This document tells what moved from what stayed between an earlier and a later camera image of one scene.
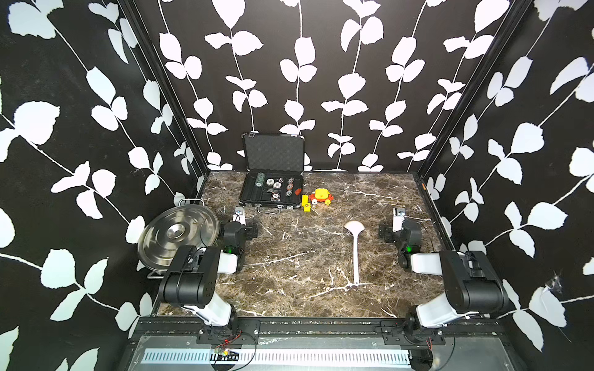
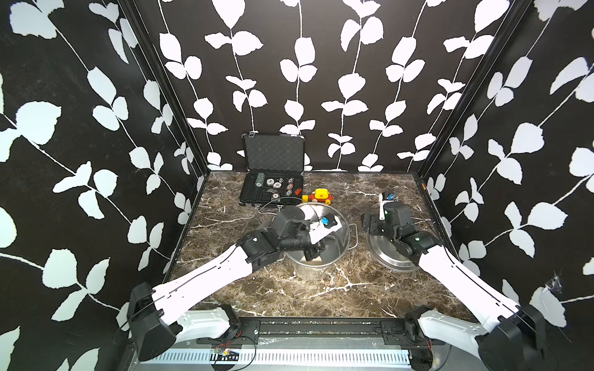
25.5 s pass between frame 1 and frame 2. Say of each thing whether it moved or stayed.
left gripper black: moved
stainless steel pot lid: moved
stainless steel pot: moved
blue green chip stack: stayed
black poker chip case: stayed
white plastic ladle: moved
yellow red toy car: stayed
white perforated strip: stayed
